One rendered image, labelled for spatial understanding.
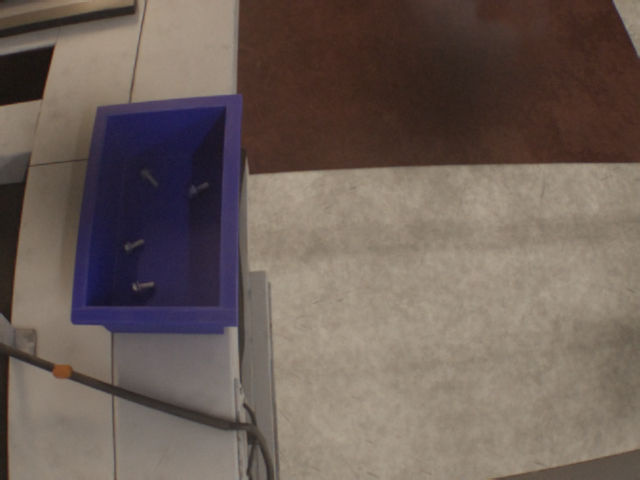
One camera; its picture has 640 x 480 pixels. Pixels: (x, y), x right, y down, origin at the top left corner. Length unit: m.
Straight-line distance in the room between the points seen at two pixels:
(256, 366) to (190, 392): 0.45
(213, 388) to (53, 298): 0.19
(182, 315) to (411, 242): 1.10
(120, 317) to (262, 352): 0.52
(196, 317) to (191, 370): 0.08
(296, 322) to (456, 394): 0.37
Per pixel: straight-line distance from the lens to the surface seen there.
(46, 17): 1.02
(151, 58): 0.93
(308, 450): 1.56
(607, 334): 1.75
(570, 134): 1.98
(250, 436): 0.73
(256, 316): 1.19
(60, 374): 0.72
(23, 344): 0.78
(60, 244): 0.81
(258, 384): 1.15
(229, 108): 0.76
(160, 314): 0.67
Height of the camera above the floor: 1.52
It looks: 63 degrees down
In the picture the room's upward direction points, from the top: 1 degrees counter-clockwise
